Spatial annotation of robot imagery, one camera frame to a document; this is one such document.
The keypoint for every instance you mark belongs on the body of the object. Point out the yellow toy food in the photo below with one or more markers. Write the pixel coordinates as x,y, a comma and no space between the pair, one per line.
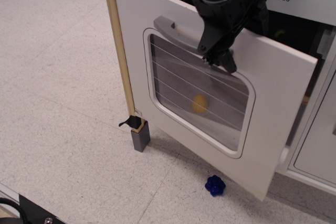
199,104

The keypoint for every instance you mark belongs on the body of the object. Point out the white oven door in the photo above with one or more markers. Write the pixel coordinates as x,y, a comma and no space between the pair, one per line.
250,112

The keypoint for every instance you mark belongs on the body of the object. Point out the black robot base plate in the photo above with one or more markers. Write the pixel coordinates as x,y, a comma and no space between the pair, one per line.
36,214

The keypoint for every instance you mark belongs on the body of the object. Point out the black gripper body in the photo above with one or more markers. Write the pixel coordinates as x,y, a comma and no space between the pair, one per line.
223,20

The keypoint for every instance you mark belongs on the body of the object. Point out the grey leg foot cap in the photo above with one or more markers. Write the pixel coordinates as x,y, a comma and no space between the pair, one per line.
141,139

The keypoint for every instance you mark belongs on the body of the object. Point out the blue toy grapes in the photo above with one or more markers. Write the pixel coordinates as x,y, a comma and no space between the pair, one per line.
215,186

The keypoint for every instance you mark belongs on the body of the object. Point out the white toy kitchen cabinet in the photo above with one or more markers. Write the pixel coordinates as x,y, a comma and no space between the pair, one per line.
307,26

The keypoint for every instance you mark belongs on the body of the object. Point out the black tape piece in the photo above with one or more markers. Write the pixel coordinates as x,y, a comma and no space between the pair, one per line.
133,122

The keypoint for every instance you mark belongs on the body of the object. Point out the grey oven door handle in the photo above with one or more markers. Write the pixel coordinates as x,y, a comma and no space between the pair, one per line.
168,29

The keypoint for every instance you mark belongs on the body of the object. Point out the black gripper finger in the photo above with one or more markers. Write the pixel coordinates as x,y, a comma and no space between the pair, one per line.
226,60
259,19

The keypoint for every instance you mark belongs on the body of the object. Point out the wooden cabinet leg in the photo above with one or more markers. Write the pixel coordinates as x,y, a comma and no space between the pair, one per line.
118,40

